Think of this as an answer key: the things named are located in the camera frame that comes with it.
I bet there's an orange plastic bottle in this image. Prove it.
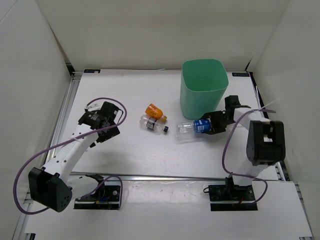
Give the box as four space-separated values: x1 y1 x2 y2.
145 103 167 123

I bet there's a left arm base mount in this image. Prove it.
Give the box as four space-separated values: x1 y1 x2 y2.
73 174 124 211

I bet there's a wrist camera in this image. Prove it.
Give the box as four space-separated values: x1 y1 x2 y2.
224 95 251 110
99 101 120 121

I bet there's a green plastic bin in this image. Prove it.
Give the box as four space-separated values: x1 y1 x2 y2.
180 58 229 120

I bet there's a clear bottle blue label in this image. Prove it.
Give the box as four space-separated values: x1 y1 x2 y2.
175 118 211 144

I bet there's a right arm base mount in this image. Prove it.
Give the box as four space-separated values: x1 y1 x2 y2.
203 177 258 212

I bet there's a clear bottle black label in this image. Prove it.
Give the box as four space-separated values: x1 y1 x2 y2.
139 114 169 135

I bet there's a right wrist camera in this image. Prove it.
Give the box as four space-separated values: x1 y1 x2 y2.
224 95 251 110

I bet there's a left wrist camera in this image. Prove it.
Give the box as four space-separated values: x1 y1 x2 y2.
99 101 120 121

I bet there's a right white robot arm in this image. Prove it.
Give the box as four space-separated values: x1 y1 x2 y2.
200 105 286 200

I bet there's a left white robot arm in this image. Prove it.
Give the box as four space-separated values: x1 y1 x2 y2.
28 101 121 212

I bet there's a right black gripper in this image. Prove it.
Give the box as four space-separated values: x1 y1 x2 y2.
200 110 234 135

